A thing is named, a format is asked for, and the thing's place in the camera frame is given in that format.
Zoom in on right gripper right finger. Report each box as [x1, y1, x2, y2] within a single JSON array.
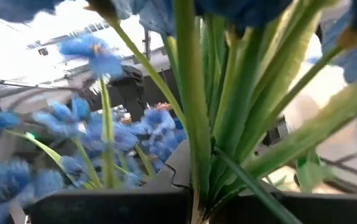
[[209, 186, 357, 224]]

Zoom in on blue artificial flower bunch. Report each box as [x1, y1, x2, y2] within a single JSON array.
[[0, 33, 187, 190], [0, 157, 66, 224], [0, 0, 357, 224]]

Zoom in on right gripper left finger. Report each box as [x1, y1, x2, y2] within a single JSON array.
[[25, 139, 193, 224]]

